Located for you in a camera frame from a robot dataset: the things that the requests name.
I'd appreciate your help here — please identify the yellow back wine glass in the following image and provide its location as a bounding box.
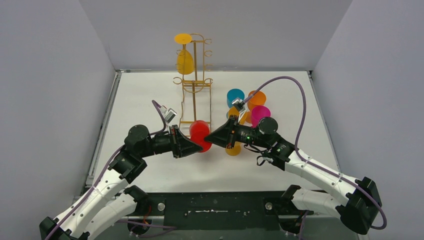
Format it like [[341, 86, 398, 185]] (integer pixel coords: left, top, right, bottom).
[[174, 33, 195, 75]]

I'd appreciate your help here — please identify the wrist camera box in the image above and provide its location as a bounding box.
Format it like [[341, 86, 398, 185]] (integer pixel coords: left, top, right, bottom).
[[160, 105, 177, 125], [232, 97, 247, 123]]

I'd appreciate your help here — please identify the blue plastic wine glass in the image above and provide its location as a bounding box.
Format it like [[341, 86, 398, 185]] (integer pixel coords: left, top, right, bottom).
[[226, 88, 245, 109]]

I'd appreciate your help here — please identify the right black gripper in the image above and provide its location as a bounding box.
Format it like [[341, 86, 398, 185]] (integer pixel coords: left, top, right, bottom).
[[205, 114, 271, 149]]

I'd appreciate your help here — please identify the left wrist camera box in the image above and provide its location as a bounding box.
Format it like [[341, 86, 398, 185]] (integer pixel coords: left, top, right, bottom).
[[160, 105, 177, 125]]

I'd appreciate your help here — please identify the red plastic wine glass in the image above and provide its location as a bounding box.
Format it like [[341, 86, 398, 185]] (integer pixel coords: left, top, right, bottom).
[[189, 120, 212, 153]]

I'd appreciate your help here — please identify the yellow wine glass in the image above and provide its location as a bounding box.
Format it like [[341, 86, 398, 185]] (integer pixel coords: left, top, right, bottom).
[[174, 33, 195, 75], [225, 142, 242, 156], [226, 106, 251, 125]]

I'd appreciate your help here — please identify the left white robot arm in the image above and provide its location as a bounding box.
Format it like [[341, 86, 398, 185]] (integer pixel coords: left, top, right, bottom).
[[39, 124, 203, 240]]

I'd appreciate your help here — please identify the orange plastic wine glass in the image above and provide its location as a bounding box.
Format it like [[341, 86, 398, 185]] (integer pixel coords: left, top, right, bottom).
[[245, 90, 267, 124]]

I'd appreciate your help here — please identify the gold wire glass rack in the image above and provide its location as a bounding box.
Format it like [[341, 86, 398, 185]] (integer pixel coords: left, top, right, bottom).
[[173, 33, 213, 131]]

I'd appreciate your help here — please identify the black base frame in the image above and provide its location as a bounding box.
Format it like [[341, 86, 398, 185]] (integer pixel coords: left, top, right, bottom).
[[128, 191, 307, 234]]

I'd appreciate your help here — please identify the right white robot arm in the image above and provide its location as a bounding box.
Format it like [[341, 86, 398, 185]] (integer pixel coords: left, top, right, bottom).
[[204, 116, 382, 235]]

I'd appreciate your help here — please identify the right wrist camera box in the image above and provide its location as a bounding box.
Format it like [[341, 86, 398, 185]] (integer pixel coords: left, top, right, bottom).
[[232, 97, 247, 123]]

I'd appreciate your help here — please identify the magenta plastic wine glass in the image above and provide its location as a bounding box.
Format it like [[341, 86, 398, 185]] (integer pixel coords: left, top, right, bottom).
[[250, 105, 271, 127]]

